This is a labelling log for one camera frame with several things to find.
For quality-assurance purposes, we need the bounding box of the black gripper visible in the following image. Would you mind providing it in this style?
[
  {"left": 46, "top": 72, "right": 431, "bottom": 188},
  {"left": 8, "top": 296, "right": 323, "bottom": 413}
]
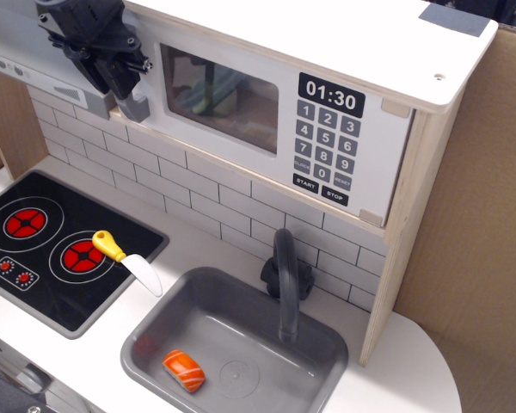
[{"left": 35, "top": 1, "right": 151, "bottom": 100}]

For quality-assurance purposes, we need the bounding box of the white toy microwave door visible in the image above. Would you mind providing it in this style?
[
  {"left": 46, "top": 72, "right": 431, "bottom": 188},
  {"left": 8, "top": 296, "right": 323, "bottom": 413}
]
[{"left": 104, "top": 2, "right": 414, "bottom": 228}]

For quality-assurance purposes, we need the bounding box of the wooden microwave cabinet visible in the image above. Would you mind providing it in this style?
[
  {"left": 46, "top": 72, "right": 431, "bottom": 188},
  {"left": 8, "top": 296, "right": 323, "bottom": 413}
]
[{"left": 125, "top": 1, "right": 497, "bottom": 365}]

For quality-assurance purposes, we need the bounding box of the grey range hood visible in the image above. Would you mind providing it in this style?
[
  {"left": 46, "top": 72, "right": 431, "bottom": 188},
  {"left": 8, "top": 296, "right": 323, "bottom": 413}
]
[{"left": 0, "top": 0, "right": 117, "bottom": 120}]

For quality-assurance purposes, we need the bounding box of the green toy vegetable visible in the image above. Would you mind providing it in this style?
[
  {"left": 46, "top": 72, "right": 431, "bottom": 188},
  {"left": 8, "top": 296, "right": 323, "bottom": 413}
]
[{"left": 175, "top": 66, "right": 245, "bottom": 114}]

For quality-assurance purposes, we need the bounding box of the black toy stove top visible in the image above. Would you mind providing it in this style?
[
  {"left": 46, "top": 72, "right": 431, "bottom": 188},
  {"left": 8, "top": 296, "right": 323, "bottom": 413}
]
[{"left": 0, "top": 171, "right": 169, "bottom": 339}]

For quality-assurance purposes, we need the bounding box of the dark grey toy faucet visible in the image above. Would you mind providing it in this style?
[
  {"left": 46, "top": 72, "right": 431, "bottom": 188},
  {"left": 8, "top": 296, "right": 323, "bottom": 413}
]
[{"left": 261, "top": 229, "right": 315, "bottom": 344}]

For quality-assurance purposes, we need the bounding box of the grey toy sink basin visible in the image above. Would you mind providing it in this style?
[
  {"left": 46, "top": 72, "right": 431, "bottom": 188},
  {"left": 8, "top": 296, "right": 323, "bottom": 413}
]
[{"left": 121, "top": 268, "right": 348, "bottom": 412}]

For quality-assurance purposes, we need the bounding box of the orange salmon sushi toy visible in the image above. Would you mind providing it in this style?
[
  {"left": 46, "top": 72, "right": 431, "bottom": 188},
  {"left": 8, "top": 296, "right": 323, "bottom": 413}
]
[{"left": 162, "top": 349, "right": 206, "bottom": 393}]

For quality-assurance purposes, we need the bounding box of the grey oven front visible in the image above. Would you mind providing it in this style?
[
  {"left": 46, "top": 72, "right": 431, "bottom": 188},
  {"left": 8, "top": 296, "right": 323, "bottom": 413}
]
[{"left": 0, "top": 339, "right": 101, "bottom": 412}]

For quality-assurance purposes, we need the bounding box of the grey tape patch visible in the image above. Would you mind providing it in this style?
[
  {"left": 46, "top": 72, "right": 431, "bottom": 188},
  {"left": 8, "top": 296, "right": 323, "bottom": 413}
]
[{"left": 419, "top": 3, "right": 490, "bottom": 37}]

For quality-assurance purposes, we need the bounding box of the brown cardboard panel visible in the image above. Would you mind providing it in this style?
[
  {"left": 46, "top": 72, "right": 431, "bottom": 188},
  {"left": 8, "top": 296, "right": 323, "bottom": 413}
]
[{"left": 396, "top": 27, "right": 516, "bottom": 412}]

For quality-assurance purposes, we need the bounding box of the yellow handled toy knife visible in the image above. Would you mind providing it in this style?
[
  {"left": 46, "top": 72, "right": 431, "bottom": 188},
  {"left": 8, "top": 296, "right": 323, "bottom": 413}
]
[{"left": 92, "top": 230, "right": 163, "bottom": 297}]

